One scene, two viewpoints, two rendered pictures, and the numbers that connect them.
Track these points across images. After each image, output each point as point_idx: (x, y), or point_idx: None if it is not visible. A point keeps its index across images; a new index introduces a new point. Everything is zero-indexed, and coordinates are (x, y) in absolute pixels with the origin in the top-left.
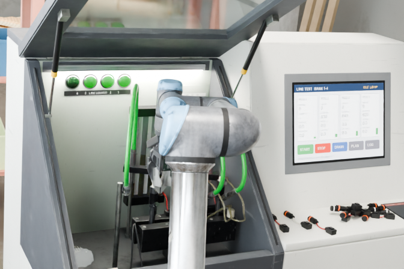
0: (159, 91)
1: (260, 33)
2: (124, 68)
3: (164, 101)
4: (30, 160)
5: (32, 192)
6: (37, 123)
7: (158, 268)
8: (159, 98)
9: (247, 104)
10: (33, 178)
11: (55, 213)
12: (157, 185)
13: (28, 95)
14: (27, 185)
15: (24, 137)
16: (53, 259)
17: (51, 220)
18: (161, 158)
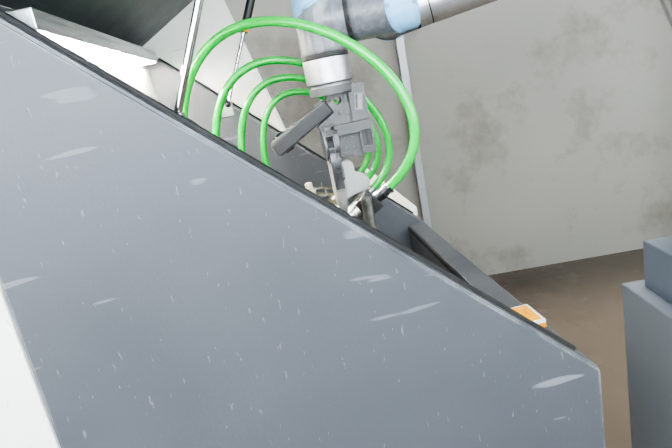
0: (321, 2)
1: None
2: (110, 43)
3: None
4: (155, 298)
5: (216, 377)
6: (193, 139)
7: (482, 281)
8: (342, 7)
9: (255, 83)
10: (214, 328)
11: (452, 283)
12: (356, 191)
13: (29, 106)
14: (150, 395)
15: (35, 282)
16: (478, 396)
17: (435, 318)
18: (372, 125)
